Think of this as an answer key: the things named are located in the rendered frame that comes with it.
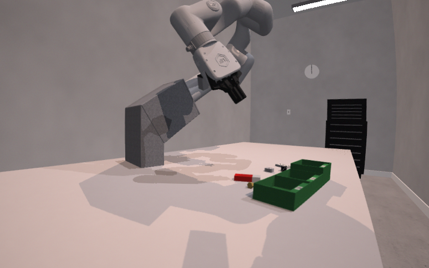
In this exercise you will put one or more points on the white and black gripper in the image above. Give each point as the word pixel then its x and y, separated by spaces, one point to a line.
pixel 219 68

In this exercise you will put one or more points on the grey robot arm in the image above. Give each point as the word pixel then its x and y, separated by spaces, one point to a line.
pixel 200 22

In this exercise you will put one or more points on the green compartment tray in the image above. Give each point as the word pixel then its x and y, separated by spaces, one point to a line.
pixel 291 188

